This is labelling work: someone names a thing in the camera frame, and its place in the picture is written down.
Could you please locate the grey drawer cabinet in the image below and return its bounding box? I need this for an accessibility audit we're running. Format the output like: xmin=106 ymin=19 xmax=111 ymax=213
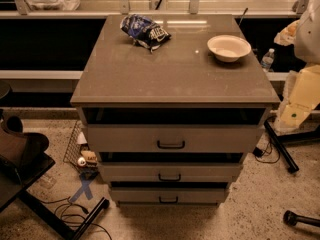
xmin=71 ymin=15 xmax=279 ymax=193

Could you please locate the black stand leg right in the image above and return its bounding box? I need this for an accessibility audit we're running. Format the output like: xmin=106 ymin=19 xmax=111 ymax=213
xmin=264 ymin=121 xmax=320 ymax=174

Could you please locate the black caster leg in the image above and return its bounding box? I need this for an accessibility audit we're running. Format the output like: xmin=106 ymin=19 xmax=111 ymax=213
xmin=283 ymin=210 xmax=320 ymax=227

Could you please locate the black table stand left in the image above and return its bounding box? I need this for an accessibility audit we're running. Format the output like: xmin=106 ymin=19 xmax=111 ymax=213
xmin=0 ymin=152 xmax=111 ymax=240

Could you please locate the clear water bottle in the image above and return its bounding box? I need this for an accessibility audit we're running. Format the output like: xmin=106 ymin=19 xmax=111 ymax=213
xmin=260 ymin=48 xmax=275 ymax=72

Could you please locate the blue chip bag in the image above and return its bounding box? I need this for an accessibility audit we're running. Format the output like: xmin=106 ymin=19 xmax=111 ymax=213
xmin=120 ymin=14 xmax=171 ymax=53

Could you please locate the grey drawer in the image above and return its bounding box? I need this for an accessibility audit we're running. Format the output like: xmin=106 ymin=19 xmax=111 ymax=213
xmin=98 ymin=162 xmax=242 ymax=183
xmin=83 ymin=125 xmax=264 ymax=153
xmin=110 ymin=188 xmax=229 ymax=204

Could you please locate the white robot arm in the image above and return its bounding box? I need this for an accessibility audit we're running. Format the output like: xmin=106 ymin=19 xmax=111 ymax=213
xmin=274 ymin=0 xmax=320 ymax=132

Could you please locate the brown chair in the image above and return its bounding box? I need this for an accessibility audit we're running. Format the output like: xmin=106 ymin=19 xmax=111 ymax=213
xmin=0 ymin=116 xmax=49 ymax=183

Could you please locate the white bowl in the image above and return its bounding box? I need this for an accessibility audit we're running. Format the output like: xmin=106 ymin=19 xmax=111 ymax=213
xmin=207 ymin=35 xmax=251 ymax=63

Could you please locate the black cable on floor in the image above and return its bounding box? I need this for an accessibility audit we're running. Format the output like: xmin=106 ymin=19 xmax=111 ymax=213
xmin=36 ymin=195 xmax=113 ymax=240

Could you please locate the wire basket with items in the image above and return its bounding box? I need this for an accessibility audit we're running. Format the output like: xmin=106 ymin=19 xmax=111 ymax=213
xmin=63 ymin=121 xmax=97 ymax=174

